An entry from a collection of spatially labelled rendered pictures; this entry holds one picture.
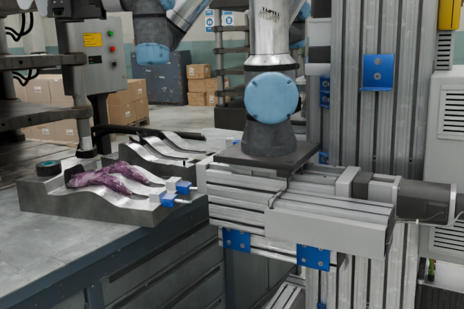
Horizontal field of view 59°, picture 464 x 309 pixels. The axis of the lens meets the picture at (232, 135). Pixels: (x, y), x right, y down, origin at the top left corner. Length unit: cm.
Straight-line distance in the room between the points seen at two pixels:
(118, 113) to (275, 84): 537
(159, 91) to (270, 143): 775
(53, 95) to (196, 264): 419
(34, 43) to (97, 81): 728
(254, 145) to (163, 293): 71
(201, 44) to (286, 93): 787
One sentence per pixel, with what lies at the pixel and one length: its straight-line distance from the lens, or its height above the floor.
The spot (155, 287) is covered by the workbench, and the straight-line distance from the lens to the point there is 150.
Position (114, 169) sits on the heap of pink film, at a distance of 146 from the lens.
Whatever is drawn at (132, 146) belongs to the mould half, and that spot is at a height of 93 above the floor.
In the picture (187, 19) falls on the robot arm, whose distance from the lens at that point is 105.
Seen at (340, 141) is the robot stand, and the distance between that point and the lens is 119.
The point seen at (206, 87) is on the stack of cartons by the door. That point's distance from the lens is 830.
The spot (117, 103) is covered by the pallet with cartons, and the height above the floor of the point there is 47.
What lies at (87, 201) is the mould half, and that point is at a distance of 135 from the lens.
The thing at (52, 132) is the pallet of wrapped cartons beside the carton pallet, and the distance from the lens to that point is 569.
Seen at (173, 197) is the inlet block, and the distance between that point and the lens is 127.
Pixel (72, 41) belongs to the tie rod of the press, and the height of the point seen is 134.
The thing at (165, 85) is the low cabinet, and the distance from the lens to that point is 864.
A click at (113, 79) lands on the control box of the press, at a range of 233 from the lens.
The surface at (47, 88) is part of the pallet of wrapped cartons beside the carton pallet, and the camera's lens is 560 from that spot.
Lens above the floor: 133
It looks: 13 degrees down
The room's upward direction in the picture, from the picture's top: 2 degrees counter-clockwise
